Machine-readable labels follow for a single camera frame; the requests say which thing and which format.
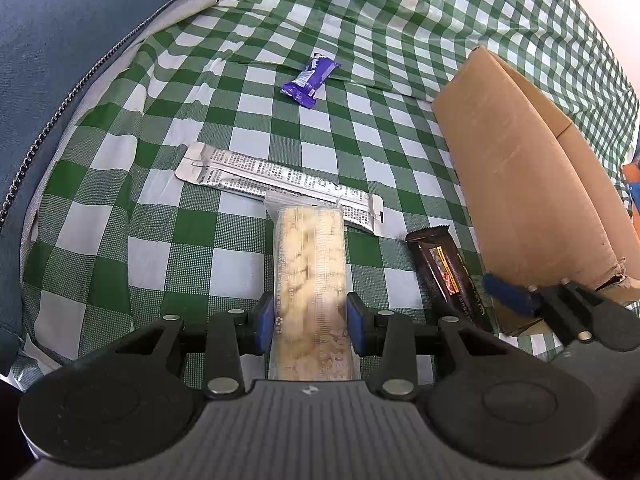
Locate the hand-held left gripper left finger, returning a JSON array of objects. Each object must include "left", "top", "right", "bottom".
[{"left": 102, "top": 292, "right": 276, "bottom": 401}]

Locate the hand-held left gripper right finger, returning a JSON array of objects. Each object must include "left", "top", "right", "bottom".
[{"left": 345, "top": 291, "right": 516, "bottom": 401}]

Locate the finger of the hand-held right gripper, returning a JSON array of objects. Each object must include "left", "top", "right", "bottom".
[{"left": 482, "top": 272, "right": 640, "bottom": 354}]

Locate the rice cracker bar clear wrapper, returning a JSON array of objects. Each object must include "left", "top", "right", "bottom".
[{"left": 264, "top": 195, "right": 361, "bottom": 382}]

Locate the black chocolate bar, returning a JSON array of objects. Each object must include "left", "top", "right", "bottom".
[{"left": 404, "top": 225, "right": 496, "bottom": 333}]

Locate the cardboard box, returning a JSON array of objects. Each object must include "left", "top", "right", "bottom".
[{"left": 431, "top": 46, "right": 640, "bottom": 337}]

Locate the green checkered cloth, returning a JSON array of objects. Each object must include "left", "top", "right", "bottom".
[{"left": 10, "top": 0, "right": 640, "bottom": 393}]

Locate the long silver snack packet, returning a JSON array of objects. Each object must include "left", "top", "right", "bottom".
[{"left": 175, "top": 141, "right": 385, "bottom": 237}]

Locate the orange object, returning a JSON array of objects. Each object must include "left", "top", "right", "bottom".
[{"left": 621, "top": 155, "right": 640, "bottom": 198}]

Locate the purple candy bar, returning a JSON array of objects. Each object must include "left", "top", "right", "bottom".
[{"left": 279, "top": 52, "right": 342, "bottom": 109}]

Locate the grey zippered cushion edge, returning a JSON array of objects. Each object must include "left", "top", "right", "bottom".
[{"left": 0, "top": 0, "right": 211, "bottom": 391}]

